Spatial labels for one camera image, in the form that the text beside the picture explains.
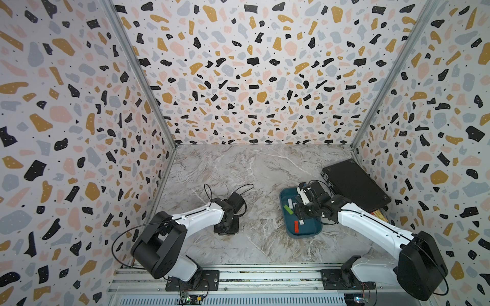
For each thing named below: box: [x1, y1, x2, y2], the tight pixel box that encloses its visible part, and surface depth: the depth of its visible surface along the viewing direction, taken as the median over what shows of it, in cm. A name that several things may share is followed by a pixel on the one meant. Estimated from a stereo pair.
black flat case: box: [320, 158, 392, 212], surface depth 102 cm
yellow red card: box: [370, 209, 390, 223], surface depth 94 cm
